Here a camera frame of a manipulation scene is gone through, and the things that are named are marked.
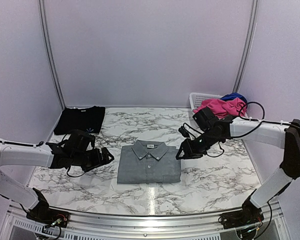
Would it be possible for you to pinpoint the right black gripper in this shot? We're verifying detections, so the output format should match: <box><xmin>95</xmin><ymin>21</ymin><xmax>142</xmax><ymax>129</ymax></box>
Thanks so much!
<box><xmin>175</xmin><ymin>127</ymin><xmax>222</xmax><ymax>160</ymax></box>

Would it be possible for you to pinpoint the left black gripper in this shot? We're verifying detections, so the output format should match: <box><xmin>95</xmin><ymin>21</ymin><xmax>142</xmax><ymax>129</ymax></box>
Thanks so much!
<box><xmin>71</xmin><ymin>146</ymin><xmax>114</xmax><ymax>173</ymax></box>

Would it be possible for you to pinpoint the grey garment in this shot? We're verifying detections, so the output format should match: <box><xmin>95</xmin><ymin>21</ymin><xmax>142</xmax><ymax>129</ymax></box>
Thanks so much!
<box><xmin>117</xmin><ymin>140</ymin><xmax>182</xmax><ymax>184</ymax></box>

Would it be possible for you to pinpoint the black t-shirt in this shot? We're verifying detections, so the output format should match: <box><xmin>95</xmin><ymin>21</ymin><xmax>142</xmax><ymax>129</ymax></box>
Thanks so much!
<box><xmin>53</xmin><ymin>106</ymin><xmax>106</xmax><ymax>135</ymax></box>

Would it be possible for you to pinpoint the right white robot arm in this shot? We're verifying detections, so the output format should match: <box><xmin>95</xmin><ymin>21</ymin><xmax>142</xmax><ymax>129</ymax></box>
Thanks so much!
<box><xmin>176</xmin><ymin>116</ymin><xmax>300</xmax><ymax>226</ymax></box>

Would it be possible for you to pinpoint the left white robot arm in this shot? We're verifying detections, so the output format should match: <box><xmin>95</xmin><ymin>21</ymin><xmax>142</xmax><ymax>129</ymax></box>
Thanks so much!
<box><xmin>0</xmin><ymin>130</ymin><xmax>115</xmax><ymax>223</ymax></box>

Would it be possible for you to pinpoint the white plastic laundry basket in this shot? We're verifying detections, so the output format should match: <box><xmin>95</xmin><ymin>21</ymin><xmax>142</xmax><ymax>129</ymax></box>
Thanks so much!
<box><xmin>189</xmin><ymin>92</ymin><xmax>250</xmax><ymax>121</ymax></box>

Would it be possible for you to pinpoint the pink garment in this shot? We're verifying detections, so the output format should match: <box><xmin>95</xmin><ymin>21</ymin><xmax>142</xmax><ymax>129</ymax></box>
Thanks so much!
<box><xmin>193</xmin><ymin>97</ymin><xmax>247</xmax><ymax>119</ymax></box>

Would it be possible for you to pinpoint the blue garment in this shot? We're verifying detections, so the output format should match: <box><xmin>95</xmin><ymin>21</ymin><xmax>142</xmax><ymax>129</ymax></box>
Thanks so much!
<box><xmin>220</xmin><ymin>92</ymin><xmax>248</xmax><ymax>104</ymax></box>

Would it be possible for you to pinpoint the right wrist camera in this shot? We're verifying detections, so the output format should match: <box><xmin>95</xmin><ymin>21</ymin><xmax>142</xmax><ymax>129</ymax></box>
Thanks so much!
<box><xmin>192</xmin><ymin>107</ymin><xmax>219</xmax><ymax>132</ymax></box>

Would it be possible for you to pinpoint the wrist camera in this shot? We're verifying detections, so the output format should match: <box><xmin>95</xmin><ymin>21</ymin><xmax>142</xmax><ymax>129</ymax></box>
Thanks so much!
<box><xmin>192</xmin><ymin>107</ymin><xmax>219</xmax><ymax>132</ymax></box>
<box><xmin>63</xmin><ymin>129</ymin><xmax>96</xmax><ymax>154</ymax></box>

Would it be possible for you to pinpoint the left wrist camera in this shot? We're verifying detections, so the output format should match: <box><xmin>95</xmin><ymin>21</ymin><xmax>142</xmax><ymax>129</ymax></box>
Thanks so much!
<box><xmin>63</xmin><ymin>129</ymin><xmax>96</xmax><ymax>154</ymax></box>

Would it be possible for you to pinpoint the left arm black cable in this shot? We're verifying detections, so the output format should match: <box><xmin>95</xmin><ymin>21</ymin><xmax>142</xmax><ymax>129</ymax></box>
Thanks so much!
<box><xmin>0</xmin><ymin>138</ymin><xmax>88</xmax><ymax>178</ymax></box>

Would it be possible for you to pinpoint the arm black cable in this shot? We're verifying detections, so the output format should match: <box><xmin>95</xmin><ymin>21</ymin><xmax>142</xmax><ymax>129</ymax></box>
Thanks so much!
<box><xmin>0</xmin><ymin>138</ymin><xmax>88</xmax><ymax>178</ymax></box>
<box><xmin>204</xmin><ymin>101</ymin><xmax>300</xmax><ymax>158</ymax></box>

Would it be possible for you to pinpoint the aluminium front rail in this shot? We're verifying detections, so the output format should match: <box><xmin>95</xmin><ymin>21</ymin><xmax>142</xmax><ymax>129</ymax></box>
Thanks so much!
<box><xmin>0</xmin><ymin>202</ymin><xmax>291</xmax><ymax>240</ymax></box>

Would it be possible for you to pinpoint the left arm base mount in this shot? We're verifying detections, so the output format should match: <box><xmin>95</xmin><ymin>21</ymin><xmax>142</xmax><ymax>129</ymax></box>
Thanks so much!
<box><xmin>26</xmin><ymin>208</ymin><xmax>70</xmax><ymax>228</ymax></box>

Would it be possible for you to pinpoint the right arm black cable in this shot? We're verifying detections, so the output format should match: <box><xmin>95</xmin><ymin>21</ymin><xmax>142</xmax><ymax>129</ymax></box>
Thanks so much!
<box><xmin>204</xmin><ymin>101</ymin><xmax>300</xmax><ymax>158</ymax></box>

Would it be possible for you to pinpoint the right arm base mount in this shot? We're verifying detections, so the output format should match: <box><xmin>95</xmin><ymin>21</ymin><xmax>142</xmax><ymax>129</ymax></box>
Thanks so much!
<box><xmin>218</xmin><ymin>208</ymin><xmax>264</xmax><ymax>229</ymax></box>

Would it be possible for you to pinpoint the right aluminium frame post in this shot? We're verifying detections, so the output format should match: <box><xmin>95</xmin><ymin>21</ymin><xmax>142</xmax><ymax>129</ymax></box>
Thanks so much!
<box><xmin>232</xmin><ymin>0</ymin><xmax>260</xmax><ymax>92</ymax></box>

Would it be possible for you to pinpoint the aluminium frame post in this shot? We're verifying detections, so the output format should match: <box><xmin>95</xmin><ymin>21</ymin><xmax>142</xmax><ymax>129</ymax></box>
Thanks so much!
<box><xmin>37</xmin><ymin>0</ymin><xmax>66</xmax><ymax>110</ymax></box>
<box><xmin>232</xmin><ymin>0</ymin><xmax>260</xmax><ymax>92</ymax></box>

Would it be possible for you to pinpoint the left aluminium frame post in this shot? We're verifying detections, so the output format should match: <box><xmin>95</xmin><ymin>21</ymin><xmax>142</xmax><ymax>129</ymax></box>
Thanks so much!
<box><xmin>37</xmin><ymin>0</ymin><xmax>66</xmax><ymax>110</ymax></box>

